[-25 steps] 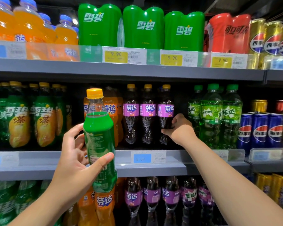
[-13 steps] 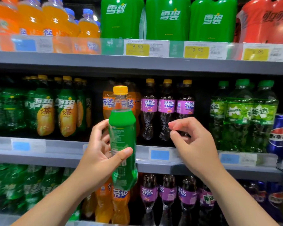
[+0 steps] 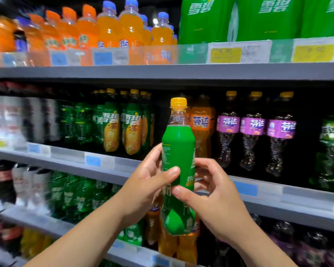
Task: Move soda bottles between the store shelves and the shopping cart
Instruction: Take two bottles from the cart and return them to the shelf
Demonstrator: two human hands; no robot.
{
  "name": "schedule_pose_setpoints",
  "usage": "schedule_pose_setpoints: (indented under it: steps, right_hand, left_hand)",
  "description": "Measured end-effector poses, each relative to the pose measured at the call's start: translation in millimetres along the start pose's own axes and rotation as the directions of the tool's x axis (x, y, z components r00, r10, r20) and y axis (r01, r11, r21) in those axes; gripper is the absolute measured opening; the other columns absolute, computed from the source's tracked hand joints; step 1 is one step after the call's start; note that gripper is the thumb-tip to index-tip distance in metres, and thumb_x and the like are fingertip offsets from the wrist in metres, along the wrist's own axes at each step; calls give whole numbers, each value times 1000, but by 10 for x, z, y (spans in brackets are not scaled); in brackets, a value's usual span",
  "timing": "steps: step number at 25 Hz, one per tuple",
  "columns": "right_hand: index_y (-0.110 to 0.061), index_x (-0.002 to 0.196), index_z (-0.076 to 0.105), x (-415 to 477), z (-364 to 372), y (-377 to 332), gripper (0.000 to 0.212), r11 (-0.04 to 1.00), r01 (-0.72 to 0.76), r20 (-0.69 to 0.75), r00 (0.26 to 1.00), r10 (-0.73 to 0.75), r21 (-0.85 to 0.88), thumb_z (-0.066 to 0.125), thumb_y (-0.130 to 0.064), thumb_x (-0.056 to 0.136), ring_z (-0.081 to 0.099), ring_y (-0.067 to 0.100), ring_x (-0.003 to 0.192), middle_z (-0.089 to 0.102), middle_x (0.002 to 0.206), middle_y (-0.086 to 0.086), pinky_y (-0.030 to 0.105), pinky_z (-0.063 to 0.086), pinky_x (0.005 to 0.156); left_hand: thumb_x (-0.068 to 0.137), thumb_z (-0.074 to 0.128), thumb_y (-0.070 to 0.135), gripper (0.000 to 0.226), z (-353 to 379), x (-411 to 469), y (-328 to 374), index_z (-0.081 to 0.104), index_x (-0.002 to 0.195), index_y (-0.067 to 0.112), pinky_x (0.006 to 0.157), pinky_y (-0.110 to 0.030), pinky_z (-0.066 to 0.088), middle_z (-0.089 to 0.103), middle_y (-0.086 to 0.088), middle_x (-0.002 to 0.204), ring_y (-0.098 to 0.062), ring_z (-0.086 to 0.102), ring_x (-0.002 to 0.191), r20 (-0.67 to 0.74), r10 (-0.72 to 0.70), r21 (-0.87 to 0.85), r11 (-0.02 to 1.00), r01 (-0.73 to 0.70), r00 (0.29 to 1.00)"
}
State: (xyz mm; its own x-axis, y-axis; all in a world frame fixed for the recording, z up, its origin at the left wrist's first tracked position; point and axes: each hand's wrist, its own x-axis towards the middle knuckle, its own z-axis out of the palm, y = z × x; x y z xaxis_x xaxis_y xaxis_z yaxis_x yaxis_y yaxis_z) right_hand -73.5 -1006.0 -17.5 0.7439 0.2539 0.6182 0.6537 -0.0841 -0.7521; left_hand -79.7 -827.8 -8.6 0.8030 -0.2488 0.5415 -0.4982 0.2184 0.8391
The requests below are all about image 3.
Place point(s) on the small orange bottle blue cap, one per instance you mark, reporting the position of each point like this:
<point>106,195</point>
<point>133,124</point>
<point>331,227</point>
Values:
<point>162,35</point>

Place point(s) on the large cola bottle blue cap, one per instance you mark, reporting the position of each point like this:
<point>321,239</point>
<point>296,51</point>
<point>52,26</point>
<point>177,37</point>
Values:
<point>20,42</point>

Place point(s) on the row of small dark cola bottles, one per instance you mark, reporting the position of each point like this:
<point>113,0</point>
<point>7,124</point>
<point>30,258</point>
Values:
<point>5,236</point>

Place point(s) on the grey store shelving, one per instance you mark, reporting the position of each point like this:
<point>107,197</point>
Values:
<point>211,72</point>

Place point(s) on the person's left hand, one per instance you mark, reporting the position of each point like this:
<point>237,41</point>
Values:
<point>147,189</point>

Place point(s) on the row of green-capped lime bottles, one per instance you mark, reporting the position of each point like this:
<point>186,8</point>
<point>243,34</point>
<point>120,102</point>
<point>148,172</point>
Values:
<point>331,147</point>

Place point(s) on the green soda bottle yellow cap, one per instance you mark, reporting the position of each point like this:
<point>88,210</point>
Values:
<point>178,158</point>

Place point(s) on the orange soda bottle blue cap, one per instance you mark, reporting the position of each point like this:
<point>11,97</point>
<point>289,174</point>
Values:
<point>108,30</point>
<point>131,27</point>

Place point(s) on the row of purple label bottles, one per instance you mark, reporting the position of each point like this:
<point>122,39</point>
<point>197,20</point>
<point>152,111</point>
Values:
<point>311,247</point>

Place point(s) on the yellow cap Sprite tea bottles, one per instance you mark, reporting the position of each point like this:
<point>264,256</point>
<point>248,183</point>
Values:
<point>132,125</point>

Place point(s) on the row of dark green bottles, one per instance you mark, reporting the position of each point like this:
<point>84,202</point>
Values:
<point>72,119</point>

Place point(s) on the row of yellow drink bottles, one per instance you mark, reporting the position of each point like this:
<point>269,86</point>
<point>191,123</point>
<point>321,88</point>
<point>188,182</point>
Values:
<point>36,242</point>

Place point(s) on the white cola bottle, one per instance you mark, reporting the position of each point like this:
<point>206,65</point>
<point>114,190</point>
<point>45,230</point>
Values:
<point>18,183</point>
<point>29,186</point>
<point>42,189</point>

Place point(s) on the person's right hand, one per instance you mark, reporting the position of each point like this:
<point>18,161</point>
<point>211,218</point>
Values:
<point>222,211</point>

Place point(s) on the orange soda bottle dark cap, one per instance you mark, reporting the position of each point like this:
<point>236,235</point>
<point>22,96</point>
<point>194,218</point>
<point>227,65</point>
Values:
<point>202,122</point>

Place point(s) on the row of green soda bottles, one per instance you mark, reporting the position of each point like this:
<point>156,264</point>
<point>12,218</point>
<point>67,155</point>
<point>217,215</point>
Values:
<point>72,194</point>

